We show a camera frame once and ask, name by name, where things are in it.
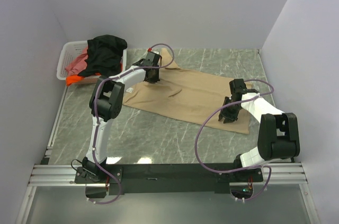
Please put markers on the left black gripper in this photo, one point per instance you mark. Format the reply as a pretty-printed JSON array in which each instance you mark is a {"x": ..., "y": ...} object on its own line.
[{"x": 155, "y": 79}]

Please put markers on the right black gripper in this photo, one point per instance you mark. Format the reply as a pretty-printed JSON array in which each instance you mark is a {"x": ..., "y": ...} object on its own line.
[{"x": 229, "y": 117}]

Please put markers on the beige t-shirt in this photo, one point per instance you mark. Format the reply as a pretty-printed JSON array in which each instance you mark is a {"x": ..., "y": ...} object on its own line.
[{"x": 181, "y": 93}]

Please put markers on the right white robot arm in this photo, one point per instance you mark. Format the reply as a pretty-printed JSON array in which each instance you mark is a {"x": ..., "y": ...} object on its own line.
[{"x": 278, "y": 136}]

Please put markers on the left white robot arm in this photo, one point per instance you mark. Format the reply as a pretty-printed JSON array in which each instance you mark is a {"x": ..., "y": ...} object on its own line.
[{"x": 106, "y": 103}]

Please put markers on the black t-shirt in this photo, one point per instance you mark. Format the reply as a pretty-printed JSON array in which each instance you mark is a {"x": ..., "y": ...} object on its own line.
[{"x": 104, "y": 56}]

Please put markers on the pink t-shirt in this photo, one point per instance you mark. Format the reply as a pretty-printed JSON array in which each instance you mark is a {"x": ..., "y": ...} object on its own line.
[{"x": 78, "y": 64}]

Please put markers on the white plastic basket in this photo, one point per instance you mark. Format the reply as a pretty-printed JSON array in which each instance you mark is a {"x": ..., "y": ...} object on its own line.
[{"x": 71, "y": 51}]

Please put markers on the orange t-shirt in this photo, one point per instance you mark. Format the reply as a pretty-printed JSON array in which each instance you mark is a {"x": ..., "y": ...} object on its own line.
[{"x": 73, "y": 79}]

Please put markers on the black base beam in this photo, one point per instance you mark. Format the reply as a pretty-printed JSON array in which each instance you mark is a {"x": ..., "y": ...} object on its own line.
[{"x": 168, "y": 178}]

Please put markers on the aluminium rail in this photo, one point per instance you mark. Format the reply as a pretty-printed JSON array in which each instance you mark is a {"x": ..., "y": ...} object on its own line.
[{"x": 63, "y": 175}]

